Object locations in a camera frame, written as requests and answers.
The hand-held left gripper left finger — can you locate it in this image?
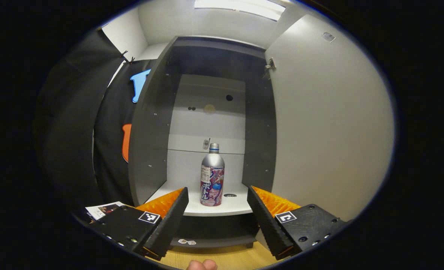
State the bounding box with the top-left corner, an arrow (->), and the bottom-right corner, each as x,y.
89,187 -> 189,261

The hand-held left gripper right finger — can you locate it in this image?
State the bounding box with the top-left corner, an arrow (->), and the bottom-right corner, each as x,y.
247,185 -> 348,261

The silver bottle with pink label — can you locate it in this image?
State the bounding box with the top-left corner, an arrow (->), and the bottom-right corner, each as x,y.
200,143 -> 225,207

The black backdrop cloth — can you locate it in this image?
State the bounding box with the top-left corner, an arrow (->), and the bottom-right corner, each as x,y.
34,28 -> 159,218

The long ceiling light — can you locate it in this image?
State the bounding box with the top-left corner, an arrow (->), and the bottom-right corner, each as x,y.
194,0 -> 286,21

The light grey cabinet door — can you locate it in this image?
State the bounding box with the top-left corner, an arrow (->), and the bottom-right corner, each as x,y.
255,14 -> 395,250

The metal door hinge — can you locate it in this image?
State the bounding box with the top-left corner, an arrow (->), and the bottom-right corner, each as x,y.
263,57 -> 277,80

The white cover book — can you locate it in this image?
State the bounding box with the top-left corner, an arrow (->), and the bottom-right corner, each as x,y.
85,201 -> 127,222

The dark grey cabinet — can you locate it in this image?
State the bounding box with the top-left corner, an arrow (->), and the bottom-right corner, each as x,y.
127,36 -> 277,249

